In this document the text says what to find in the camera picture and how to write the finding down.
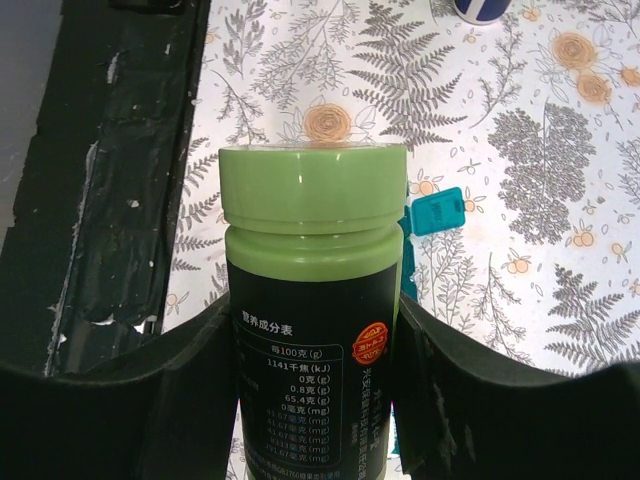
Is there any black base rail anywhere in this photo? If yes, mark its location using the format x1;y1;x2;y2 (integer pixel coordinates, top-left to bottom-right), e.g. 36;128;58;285
1;1;210;377

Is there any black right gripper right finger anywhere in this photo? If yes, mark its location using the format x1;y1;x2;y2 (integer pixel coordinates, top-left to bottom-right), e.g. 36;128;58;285
392;296;639;479

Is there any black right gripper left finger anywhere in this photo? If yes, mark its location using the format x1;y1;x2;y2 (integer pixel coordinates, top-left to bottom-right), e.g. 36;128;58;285
1;296;238;479

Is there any green pill bottle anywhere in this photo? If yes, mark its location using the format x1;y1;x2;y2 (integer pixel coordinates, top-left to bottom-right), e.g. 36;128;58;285
219;144;407;479

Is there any teal weekly pill organizer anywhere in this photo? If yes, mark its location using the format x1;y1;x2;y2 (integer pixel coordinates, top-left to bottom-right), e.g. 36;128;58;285
398;187;465;301

